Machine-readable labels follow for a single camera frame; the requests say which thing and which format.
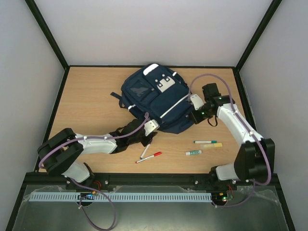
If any purple capped marker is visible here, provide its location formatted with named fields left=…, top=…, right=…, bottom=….
left=140, top=143, right=151, bottom=160

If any red capped marker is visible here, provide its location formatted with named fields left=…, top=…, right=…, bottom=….
left=135, top=152, right=162, bottom=164

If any teal capped marker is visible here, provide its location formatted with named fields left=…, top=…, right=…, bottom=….
left=193, top=141, right=217, bottom=144

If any navy blue student backpack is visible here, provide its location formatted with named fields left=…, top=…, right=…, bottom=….
left=111, top=63, right=194, bottom=134

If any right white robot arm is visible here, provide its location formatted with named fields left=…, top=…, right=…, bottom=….
left=188, top=83, right=275, bottom=189

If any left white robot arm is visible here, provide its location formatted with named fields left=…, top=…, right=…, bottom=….
left=38, top=119, right=159, bottom=187

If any yellow capped glue stick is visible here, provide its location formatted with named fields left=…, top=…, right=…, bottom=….
left=200, top=143, right=223, bottom=149

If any green white glue stick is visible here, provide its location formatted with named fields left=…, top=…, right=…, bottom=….
left=185, top=150, right=202, bottom=156

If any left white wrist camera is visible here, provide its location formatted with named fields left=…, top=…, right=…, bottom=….
left=144, top=119, right=159, bottom=136

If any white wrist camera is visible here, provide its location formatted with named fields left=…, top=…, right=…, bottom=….
left=144, top=119, right=159, bottom=136
left=189, top=94, right=204, bottom=111

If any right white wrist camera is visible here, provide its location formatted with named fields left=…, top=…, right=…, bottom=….
left=189, top=94, right=204, bottom=111

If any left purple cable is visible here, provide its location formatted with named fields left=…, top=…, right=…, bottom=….
left=38, top=112, right=150, bottom=231

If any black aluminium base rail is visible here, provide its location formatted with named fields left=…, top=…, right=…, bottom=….
left=24, top=172, right=280, bottom=193

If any grey slotted cable duct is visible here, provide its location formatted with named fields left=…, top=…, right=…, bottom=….
left=29, top=192, right=212, bottom=203

